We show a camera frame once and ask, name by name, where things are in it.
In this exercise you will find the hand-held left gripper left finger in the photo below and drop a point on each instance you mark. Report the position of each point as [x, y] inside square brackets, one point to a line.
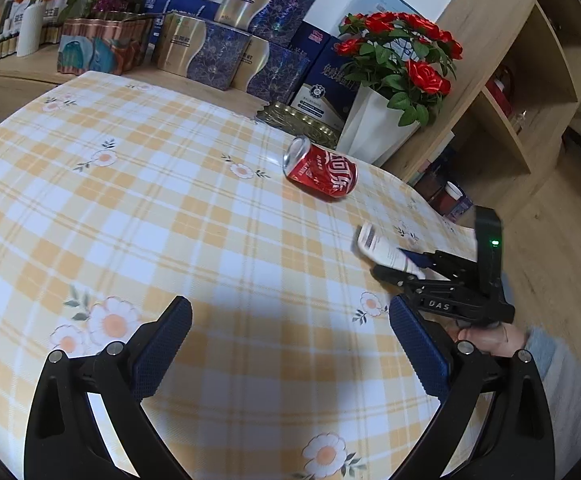
[163, 345]

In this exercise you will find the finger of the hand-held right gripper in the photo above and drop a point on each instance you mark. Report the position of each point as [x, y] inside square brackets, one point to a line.
[395, 277]
[450, 265]

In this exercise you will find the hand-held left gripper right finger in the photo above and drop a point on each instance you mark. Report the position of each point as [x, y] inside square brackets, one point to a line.
[415, 345]

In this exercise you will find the white tube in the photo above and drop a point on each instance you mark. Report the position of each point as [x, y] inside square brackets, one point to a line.
[380, 247]

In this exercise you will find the red soda can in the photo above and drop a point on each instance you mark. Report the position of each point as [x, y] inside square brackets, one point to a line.
[325, 172]

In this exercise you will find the person's right hand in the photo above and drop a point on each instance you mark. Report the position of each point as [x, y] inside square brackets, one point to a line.
[495, 340]

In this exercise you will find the purple printed box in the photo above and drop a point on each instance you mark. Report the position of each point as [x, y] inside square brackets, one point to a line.
[465, 207]

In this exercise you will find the clear glass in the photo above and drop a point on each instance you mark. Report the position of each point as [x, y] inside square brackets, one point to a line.
[520, 121]

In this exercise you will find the white angular flower pot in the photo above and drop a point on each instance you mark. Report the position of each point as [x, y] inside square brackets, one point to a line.
[370, 130]

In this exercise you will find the red container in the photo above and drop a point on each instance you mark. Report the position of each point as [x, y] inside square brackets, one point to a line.
[500, 92]

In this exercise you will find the red rose plant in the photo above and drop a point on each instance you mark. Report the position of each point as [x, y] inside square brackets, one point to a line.
[420, 75]

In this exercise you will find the gold scalloped tray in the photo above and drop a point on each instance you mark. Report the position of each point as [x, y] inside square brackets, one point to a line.
[290, 115]

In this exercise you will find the wooden shelf unit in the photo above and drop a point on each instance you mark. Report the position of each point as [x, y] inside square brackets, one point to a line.
[500, 35]

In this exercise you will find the blue box with red logo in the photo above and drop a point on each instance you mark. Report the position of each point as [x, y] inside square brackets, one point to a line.
[315, 35]

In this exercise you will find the low wooden sideboard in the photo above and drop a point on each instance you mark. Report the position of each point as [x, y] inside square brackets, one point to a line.
[20, 72]

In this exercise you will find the row of small brown bottles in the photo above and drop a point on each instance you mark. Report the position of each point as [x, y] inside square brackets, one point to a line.
[5, 45]

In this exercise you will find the blue box with white streak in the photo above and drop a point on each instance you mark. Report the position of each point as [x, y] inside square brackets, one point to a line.
[180, 5]

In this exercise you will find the white vase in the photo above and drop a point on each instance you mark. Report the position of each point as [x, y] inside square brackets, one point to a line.
[30, 30]

